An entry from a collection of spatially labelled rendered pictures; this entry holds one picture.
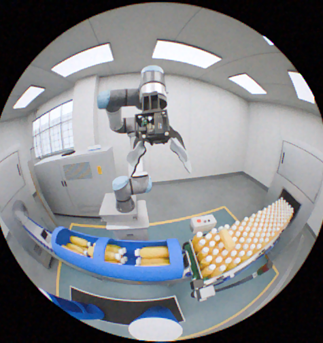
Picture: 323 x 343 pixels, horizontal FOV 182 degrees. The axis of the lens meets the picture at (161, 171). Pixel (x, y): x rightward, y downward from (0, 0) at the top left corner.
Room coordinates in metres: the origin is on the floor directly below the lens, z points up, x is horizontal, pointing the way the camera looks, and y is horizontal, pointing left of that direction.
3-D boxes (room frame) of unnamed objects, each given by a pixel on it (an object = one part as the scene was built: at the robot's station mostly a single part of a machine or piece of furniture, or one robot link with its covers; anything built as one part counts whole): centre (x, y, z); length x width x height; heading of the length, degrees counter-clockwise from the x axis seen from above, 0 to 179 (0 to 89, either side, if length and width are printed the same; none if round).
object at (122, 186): (0.62, 0.26, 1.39); 0.13 x 0.12 x 0.14; 110
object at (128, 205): (0.62, 0.27, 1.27); 0.15 x 0.15 x 0.10
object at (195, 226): (0.58, -0.35, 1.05); 0.20 x 0.10 x 0.10; 95
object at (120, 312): (-0.41, 0.51, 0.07); 1.50 x 0.52 x 0.15; 102
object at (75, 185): (1.57, 1.95, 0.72); 2.15 x 0.54 x 1.45; 102
